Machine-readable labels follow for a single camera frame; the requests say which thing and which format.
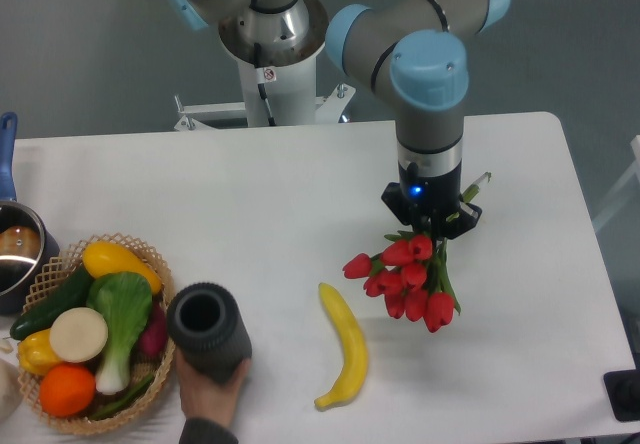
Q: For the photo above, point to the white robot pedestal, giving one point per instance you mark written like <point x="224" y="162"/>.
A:
<point x="276" y="56"/>

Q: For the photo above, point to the yellow banana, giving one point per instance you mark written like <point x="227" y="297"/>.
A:
<point x="355" y="366"/>

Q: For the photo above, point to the red tulip bouquet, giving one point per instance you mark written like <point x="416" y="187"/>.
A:
<point x="411" y="274"/>

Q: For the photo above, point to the dark grey ribbed vase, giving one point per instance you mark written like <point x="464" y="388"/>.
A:
<point x="205" y="323"/>

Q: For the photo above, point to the yellow squash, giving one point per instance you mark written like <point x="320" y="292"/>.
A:
<point x="102" y="258"/>

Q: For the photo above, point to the white object at left edge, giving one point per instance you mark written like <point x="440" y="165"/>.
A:
<point x="9" y="389"/>

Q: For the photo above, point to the green cucumber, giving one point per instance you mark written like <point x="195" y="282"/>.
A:
<point x="71" y="293"/>

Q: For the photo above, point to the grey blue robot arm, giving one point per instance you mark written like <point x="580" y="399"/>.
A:
<point x="411" y="56"/>

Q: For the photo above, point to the green bok choy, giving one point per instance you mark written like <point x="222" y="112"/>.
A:
<point x="124" y="300"/>

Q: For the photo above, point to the green bean pod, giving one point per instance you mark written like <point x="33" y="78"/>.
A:
<point x="111" y="409"/>

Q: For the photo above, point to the yellow bell pepper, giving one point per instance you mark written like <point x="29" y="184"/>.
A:
<point x="36" y="355"/>

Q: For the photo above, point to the grey sleeved forearm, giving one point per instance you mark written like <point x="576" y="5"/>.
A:
<point x="204" y="431"/>

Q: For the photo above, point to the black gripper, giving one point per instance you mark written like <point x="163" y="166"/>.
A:
<point x="431" y="204"/>

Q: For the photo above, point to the person's hand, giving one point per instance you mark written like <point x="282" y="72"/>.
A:
<point x="203" y="398"/>

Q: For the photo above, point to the blue handled saucepan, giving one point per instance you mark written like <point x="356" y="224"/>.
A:
<point x="26" y="243"/>

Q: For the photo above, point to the orange fruit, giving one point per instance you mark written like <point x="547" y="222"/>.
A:
<point x="66" y="390"/>

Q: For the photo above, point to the white round radish slice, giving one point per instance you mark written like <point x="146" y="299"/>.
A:
<point x="78" y="335"/>

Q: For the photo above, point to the woven wicker basket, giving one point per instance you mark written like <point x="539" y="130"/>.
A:
<point x="52" y="275"/>

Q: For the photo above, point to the black device at edge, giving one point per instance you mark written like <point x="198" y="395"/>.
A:
<point x="623" y="393"/>

